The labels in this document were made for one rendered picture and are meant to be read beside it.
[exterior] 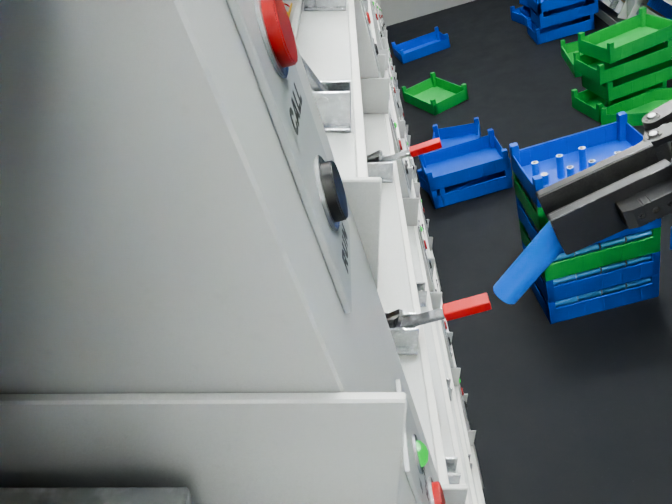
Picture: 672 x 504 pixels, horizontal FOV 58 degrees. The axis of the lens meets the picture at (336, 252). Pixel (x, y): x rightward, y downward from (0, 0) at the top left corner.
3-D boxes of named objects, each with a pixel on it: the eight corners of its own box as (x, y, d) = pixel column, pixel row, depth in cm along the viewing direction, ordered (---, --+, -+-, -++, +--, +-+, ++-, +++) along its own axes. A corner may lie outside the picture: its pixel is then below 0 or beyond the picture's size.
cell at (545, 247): (518, 308, 40) (582, 237, 37) (495, 299, 40) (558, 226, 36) (512, 290, 42) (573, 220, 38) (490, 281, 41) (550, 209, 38)
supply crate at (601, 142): (624, 137, 160) (623, 110, 155) (663, 173, 143) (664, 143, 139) (512, 169, 163) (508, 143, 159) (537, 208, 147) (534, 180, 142)
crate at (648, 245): (624, 211, 174) (624, 188, 169) (660, 251, 157) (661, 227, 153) (521, 239, 177) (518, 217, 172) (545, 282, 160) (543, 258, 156)
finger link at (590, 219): (678, 196, 35) (684, 203, 35) (562, 248, 37) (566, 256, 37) (665, 157, 34) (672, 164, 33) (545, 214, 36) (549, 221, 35)
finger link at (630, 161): (653, 145, 35) (648, 139, 35) (537, 198, 37) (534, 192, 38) (666, 183, 36) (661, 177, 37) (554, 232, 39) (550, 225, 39)
